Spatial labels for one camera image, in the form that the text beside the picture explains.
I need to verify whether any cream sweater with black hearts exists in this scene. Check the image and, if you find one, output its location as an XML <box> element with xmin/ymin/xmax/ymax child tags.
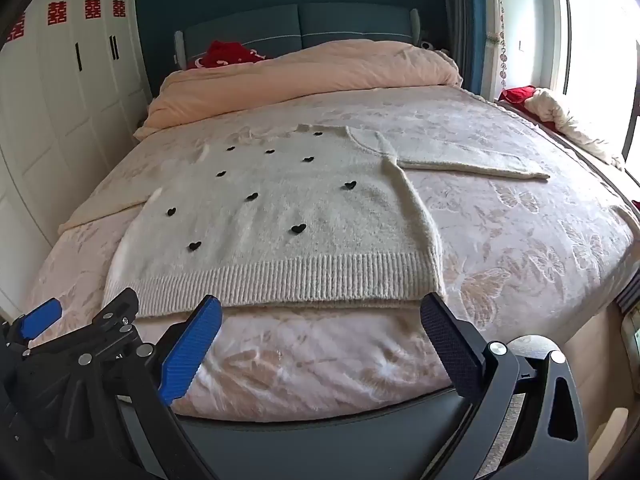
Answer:
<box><xmin>102</xmin><ymin>122</ymin><xmax>551</xmax><ymax>311</ymax></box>

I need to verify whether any red cushion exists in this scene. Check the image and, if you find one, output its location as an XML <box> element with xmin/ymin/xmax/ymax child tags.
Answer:
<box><xmin>497</xmin><ymin>86</ymin><xmax>556</xmax><ymax>131</ymax></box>

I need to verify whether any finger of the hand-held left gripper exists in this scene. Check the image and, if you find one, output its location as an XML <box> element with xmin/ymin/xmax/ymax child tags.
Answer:
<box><xmin>6</xmin><ymin>298</ymin><xmax>63</xmax><ymax>350</ymax></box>
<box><xmin>79</xmin><ymin>287</ymin><xmax>144</xmax><ymax>360</ymax></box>

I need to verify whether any hanging bead string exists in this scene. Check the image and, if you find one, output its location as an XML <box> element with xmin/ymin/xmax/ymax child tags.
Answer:
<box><xmin>495</xmin><ymin>0</ymin><xmax>511</xmax><ymax>91</ymax></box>

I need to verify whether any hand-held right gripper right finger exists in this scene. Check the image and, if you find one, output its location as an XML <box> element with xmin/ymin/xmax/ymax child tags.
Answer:
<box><xmin>421</xmin><ymin>292</ymin><xmax>603</xmax><ymax>480</ymax></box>

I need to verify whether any teal padded headboard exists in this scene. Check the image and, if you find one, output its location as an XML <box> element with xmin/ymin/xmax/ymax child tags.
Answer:
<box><xmin>173</xmin><ymin>2</ymin><xmax>423</xmax><ymax>71</ymax></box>

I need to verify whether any red pillow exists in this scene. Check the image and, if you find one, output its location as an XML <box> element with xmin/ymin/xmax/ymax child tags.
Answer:
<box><xmin>195</xmin><ymin>40</ymin><xmax>273</xmax><ymax>68</ymax></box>

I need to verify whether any bed with butterfly bedspread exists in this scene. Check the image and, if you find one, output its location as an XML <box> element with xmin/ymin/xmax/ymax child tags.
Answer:
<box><xmin>22</xmin><ymin>77</ymin><xmax>640</xmax><ymax>480</ymax></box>

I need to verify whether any white wardrobe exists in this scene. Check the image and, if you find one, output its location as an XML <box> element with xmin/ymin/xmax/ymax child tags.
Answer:
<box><xmin>0</xmin><ymin>0</ymin><xmax>153</xmax><ymax>311</ymax></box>

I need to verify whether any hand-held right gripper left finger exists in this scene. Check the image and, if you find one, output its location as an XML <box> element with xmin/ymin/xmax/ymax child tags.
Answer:
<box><xmin>37</xmin><ymin>296</ymin><xmax>223</xmax><ymax>480</ymax></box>

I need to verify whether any cream throw blanket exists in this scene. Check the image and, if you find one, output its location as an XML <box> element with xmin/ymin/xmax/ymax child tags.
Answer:
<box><xmin>524</xmin><ymin>87</ymin><xmax>626</xmax><ymax>168</ymax></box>

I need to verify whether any grey and blue curtain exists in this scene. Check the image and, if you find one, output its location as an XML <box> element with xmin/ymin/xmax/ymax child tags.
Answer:
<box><xmin>432</xmin><ymin>0</ymin><xmax>488</xmax><ymax>91</ymax></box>

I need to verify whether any peach duvet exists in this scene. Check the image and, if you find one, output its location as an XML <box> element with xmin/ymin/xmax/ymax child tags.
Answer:
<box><xmin>134</xmin><ymin>39</ymin><xmax>463</xmax><ymax>141</ymax></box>

